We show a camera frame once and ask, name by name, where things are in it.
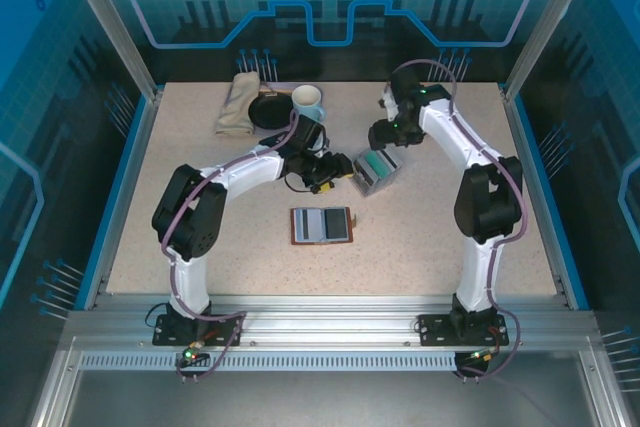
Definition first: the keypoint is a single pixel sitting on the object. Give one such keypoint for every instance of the lavender tray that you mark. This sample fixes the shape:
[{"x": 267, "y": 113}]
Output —
[{"x": 258, "y": 132}]

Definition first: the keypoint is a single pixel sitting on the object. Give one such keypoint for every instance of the small green-lit circuit board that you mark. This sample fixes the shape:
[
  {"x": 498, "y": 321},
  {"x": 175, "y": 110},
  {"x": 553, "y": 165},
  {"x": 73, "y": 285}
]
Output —
[
  {"x": 482, "y": 357},
  {"x": 192, "y": 353}
]

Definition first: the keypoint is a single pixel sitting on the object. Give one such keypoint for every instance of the aluminium frame post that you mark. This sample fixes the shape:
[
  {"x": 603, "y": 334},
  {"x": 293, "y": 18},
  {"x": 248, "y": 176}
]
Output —
[
  {"x": 550, "y": 22},
  {"x": 115, "y": 32}
]

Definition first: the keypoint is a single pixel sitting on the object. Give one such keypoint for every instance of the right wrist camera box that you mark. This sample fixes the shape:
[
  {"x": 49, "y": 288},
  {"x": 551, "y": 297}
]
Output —
[{"x": 388, "y": 97}]

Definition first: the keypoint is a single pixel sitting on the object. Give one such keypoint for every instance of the dark card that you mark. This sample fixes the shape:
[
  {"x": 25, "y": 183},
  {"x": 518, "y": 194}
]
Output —
[{"x": 336, "y": 224}]

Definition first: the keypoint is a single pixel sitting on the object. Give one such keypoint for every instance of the aluminium side rail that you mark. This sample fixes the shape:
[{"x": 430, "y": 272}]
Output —
[
  {"x": 537, "y": 197},
  {"x": 127, "y": 187}
]

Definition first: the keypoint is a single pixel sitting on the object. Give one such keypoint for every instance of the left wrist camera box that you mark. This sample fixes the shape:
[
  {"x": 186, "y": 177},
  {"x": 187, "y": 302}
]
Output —
[{"x": 319, "y": 150}]

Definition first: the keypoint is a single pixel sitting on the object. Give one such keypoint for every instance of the brown leather card holder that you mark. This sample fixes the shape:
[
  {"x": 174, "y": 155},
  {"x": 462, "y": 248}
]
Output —
[{"x": 324, "y": 225}]

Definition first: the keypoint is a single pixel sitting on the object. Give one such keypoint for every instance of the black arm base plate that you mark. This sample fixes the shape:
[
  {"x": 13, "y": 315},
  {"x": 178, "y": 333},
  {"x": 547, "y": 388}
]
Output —
[
  {"x": 435, "y": 329},
  {"x": 165, "y": 334}
]

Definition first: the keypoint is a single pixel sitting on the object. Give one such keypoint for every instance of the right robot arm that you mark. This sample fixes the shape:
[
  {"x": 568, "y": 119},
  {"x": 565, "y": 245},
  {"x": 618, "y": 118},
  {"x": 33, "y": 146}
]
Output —
[{"x": 450, "y": 132}]

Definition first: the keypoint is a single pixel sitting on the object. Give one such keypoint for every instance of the grey striped card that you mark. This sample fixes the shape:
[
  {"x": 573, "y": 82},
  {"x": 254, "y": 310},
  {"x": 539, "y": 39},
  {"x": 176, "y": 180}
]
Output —
[{"x": 310, "y": 224}]

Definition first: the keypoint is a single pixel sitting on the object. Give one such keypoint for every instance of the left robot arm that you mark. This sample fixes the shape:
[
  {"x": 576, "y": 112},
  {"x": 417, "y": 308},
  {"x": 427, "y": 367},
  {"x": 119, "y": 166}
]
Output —
[{"x": 250, "y": 172}]

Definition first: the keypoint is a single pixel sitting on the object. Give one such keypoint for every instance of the aluminium front rail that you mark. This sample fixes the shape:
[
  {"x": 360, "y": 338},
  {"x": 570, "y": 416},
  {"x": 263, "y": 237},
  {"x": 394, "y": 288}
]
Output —
[{"x": 325, "y": 317}]

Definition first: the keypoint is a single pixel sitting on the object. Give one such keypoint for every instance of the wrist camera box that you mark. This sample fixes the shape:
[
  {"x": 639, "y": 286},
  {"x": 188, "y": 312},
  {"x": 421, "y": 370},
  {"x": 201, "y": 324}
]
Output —
[
  {"x": 319, "y": 150},
  {"x": 388, "y": 97}
]

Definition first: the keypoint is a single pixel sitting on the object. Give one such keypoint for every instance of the light blue mug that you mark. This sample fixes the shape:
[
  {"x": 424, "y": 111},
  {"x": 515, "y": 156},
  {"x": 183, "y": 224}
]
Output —
[{"x": 306, "y": 107}]

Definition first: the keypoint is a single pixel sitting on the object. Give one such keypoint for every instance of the teal card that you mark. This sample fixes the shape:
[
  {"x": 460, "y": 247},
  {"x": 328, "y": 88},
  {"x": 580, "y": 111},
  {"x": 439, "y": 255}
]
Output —
[{"x": 376, "y": 163}]

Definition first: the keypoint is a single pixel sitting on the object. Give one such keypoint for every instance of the clear plastic card box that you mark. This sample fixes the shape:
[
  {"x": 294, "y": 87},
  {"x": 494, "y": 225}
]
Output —
[{"x": 385, "y": 182}]

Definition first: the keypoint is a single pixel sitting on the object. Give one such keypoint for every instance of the black plate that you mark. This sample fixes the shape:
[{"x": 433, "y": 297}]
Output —
[{"x": 267, "y": 112}]

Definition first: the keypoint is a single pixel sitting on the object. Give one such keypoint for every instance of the beige folded cloth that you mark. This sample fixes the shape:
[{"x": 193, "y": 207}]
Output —
[{"x": 237, "y": 107}]

